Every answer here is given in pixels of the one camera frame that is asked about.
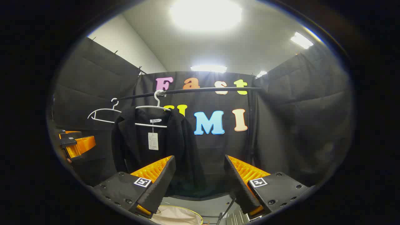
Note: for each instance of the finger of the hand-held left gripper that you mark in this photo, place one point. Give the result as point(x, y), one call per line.
point(79, 147)
point(70, 135)

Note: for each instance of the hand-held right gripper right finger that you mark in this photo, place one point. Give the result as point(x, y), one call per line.
point(239, 184)

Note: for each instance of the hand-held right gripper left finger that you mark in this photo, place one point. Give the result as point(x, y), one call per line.
point(161, 184)

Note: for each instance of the beige laundry hamper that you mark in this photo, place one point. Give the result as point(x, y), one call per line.
point(178, 217)

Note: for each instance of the black jacket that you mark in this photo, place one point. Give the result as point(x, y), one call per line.
point(175, 147)

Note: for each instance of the white clothes hanger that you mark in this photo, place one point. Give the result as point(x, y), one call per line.
point(103, 111)
point(157, 100)

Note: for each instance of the black clothes rack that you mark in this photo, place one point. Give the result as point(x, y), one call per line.
point(203, 90)

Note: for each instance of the grey metal cabinet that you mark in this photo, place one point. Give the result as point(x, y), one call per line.
point(237, 218)

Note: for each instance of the black backdrop cloth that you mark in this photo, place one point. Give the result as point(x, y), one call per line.
point(297, 125)

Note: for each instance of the large ceiling light panel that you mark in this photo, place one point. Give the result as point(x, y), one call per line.
point(206, 14)

